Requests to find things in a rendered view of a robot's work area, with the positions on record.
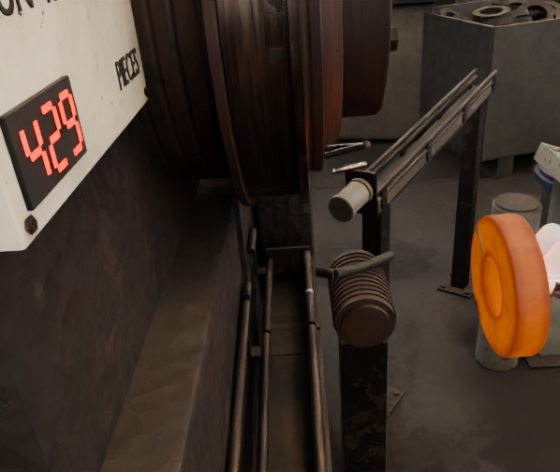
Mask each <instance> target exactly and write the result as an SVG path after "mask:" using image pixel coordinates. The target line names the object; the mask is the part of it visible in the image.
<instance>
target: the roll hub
mask: <svg viewBox="0 0 560 472"><path fill-rule="evenodd" d="M391 13H392V0H343V103H342V118H343V117H356V116H369V115H376V114H377V113H378V112H379V111H380V109H381V106H382V103H383V99H384V95H385V91H386V85H387V78H388V71H389V61H390V50H391Z"/></svg>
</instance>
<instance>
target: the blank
mask: <svg viewBox="0 0 560 472"><path fill-rule="evenodd" d="M471 276H472V286H473V293H474V299H475V304H476V308H477V312H478V316H479V322H480V325H481V328H482V329H483V332H484V334H485V337H486V339H487V341H488V343H489V344H490V346H491V348H492V349H493V351H494V352H495V353H496V354H497V355H498V356H500V357H503V358H515V357H526V356H534V355H536V354H537V353H539V352H540V351H541V350H542V348H543V347H544V344H545V342H546V339H547V336H548V331H549V326H550V315H551V299H550V288H549V280H548V275H547V270H546V266H545V261H544V258H543V255H542V252H541V249H540V246H539V243H538V240H537V237H536V235H535V233H534V231H533V230H532V229H531V227H530V226H529V224H528V223H527V222H526V220H525V219H524V218H523V217H521V216H520V215H518V214H493V215H486V216H484V217H482V218H481V219H480V220H479V222H478V223H477V225H476V228H475V231H474V235H473V240H472V246H471Z"/></svg>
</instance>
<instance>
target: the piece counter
mask: <svg viewBox="0 0 560 472"><path fill-rule="evenodd" d="M67 96H68V99H69V102H70V106H71V109H72V113H73V117H72V118H71V119H70V120H69V121H68V122H67V121H66V115H65V112H64V108H63V104H62V100H63V99H65V98H66V97H67ZM59 97H60V102H59V103H58V105H59V109H60V112H61V115H62V119H63V123H64V125H65V124H66V125H67V129H70V128H71V127H72V126H73V125H74V124H75V125H76V128H77V132H78V136H79V140H80V142H82V141H83V139H82V135H81V129H80V125H79V122H78V121H77V122H76V121H75V117H74V116H75V115H76V111H75V107H74V103H73V99H72V95H71V94H70V95H69V94H68V90H67V89H65V91H63V92H62V93H61V94H59ZM41 109H42V113H43V114H45V113H46V112H47V111H49V110H50V109H52V112H53V116H54V120H55V123H56V126H57V129H58V130H57V131H56V132H55V133H54V134H52V135H51V136H50V141H51V144H53V143H54V142H56V141H57V140H58V139H59V138H60V133H59V129H60V128H61V125H60V122H59V118H58V114H57V110H56V108H55V106H54V107H53V106H52V103H51V102H50V101H49V102H48V103H46V104H45V105H43V106H42V107H41ZM33 125H34V129H35V131H36V134H37V140H38V144H39V146H38V147H37V148H36V149H35V151H34V152H33V153H30V150H29V146H28V143H27V140H26V137H25V134H24V131H23V130H22V131H21V132H20V136H21V140H22V145H23V149H24V151H25V154H26V156H29V155H30V156H31V160H32V161H35V160H36V159H37V158H38V157H39V156H40V155H41V154H42V156H43V160H44V163H45V167H46V170H47V173H48V175H50V174H51V173H52V170H51V167H50V163H49V160H48V157H47V154H46V151H44V152H43V153H42V150H41V146H40V145H42V144H43V140H42V137H41V134H40V130H39V127H38V123H37V120H35V121H34V122H33ZM49 149H50V152H51V156H52V162H53V165H54V168H55V169H56V168H57V167H58V170H59V172H61V171H62V170H63V169H64V168H65V167H66V166H67V160H66V158H65V159H64V160H63V161H62V162H61V163H60V164H59V165H58V163H57V159H56V156H55V152H54V150H53V146H52V145H50V146H49ZM81 149H82V146H81V143H80V144H79V145H78V146H77V147H76V148H75V149H74V150H73V151H74V155H77V154H78V153H79V152H80V151H81Z"/></svg>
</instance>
